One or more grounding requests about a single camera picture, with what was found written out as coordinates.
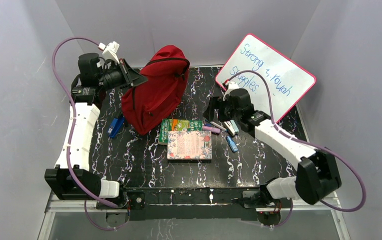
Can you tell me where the small blue stapler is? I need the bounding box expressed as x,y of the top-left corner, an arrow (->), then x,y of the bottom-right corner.
226,135 -> 238,153

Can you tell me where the grey light-blue stapler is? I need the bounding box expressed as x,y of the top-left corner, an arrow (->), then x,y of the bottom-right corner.
222,120 -> 239,137

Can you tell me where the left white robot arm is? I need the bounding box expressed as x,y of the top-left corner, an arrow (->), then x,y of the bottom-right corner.
44,53 -> 147,208

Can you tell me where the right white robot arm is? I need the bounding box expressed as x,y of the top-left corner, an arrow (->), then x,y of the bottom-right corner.
203,88 -> 342,207

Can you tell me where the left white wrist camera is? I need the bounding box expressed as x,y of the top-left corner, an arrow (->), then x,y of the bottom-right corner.
98,41 -> 120,64

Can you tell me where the blue-capped white marker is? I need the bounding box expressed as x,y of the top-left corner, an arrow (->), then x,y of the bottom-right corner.
204,121 -> 227,132

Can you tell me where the floral pink book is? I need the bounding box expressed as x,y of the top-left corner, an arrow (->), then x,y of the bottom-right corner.
167,130 -> 212,163

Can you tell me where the green book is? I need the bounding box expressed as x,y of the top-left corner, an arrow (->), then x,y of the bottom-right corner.
158,118 -> 203,145

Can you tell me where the pink-framed whiteboard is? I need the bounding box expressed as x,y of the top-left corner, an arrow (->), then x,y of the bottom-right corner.
215,33 -> 316,122

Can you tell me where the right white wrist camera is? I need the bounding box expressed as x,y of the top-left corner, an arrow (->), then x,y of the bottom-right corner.
223,80 -> 240,101

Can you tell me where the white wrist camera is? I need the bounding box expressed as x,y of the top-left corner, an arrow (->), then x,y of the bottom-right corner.
223,80 -> 240,101
98,41 -> 120,64

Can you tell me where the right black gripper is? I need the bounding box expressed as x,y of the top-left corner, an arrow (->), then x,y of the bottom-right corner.
202,96 -> 241,123

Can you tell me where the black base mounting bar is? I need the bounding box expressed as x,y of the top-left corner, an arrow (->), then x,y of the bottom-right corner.
122,187 -> 267,221

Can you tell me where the pink highlighter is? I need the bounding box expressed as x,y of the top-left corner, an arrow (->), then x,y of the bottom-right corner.
202,125 -> 221,134

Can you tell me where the red backpack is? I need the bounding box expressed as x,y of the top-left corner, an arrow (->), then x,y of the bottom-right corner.
121,45 -> 190,135

